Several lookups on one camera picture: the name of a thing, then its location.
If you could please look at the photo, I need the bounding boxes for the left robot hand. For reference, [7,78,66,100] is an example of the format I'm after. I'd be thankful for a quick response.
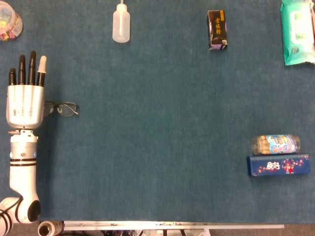
[5,50,54,130]

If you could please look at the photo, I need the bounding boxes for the wire-frame eyeglasses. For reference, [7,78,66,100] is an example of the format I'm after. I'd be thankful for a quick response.
[44,101,80,117]

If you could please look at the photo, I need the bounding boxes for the clear jar of colourful items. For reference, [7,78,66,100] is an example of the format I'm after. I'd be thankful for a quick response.
[0,0,24,42]

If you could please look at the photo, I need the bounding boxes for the roll of tape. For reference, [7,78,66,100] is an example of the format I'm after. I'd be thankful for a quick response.
[37,220,65,236]

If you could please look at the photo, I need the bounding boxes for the translucent white squeeze bottle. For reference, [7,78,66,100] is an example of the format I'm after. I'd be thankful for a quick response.
[112,0,131,44]

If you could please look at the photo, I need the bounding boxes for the black carton with gold text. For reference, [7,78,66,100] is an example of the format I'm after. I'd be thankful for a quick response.
[207,9,228,52]

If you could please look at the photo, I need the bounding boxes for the clear jar of biscuits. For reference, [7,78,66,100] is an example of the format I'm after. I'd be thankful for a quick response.
[251,134,301,156]

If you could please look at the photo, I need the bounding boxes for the long blue printed box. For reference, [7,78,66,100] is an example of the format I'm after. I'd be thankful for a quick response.
[247,154,311,177]

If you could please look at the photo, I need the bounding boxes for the green wet wipes pack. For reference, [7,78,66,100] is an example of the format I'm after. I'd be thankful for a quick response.
[280,0,315,66]

